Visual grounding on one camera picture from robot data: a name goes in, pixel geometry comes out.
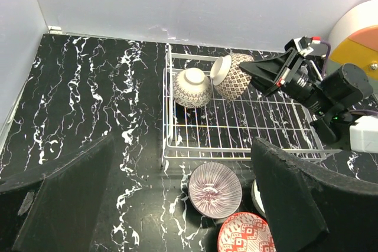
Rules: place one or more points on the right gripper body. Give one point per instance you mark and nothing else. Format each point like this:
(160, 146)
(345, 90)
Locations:
(296, 78)

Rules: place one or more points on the white wire dish rack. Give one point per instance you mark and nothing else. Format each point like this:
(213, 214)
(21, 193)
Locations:
(223, 130)

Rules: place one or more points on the brown scale patterned bowl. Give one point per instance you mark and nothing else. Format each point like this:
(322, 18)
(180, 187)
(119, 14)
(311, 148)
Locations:
(227, 78)

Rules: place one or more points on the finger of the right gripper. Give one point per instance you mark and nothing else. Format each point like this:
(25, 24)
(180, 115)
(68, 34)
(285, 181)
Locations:
(270, 69)
(265, 85)

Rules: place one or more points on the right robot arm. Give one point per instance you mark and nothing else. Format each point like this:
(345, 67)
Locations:
(329, 100)

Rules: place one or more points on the brown spoke patterned bowl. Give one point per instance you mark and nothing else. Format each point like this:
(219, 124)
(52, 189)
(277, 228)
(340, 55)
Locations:
(191, 88)

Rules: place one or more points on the purple striped bowl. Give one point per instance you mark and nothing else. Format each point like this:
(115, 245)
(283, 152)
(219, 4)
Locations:
(214, 190)

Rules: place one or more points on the red patterned bowl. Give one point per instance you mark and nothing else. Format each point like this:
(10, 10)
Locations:
(244, 231)

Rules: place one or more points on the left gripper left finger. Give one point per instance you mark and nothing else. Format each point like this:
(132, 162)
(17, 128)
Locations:
(54, 207)

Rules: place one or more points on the round drawer cabinet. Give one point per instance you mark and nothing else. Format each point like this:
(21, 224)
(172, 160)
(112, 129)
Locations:
(354, 38)

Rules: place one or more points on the green patterned bowl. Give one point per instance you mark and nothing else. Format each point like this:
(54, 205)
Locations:
(256, 199)

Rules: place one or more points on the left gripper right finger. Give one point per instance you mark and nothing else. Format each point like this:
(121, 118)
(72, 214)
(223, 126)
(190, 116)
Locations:
(311, 208)

